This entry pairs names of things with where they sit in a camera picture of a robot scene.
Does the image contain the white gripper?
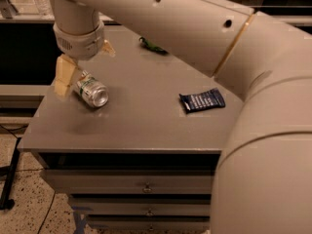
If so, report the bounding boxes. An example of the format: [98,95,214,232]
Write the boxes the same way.
[53,21,116,98]

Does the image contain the silver green 7up can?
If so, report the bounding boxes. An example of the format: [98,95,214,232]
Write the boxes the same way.
[74,70,109,108]

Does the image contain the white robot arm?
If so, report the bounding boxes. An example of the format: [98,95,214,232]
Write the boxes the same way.
[58,0,312,234]

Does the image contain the green chip bag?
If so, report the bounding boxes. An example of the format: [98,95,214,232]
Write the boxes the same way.
[139,37,168,55]

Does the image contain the grey drawer cabinet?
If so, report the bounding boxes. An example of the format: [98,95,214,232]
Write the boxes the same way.
[19,25,242,233]

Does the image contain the dark blue snack packet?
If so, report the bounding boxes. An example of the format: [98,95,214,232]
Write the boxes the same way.
[179,88,226,113]

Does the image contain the black stand leg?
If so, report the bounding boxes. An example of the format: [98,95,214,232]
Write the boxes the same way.
[0,137,20,210]

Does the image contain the black floor cable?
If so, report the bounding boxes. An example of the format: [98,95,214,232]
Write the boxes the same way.
[0,124,57,234]

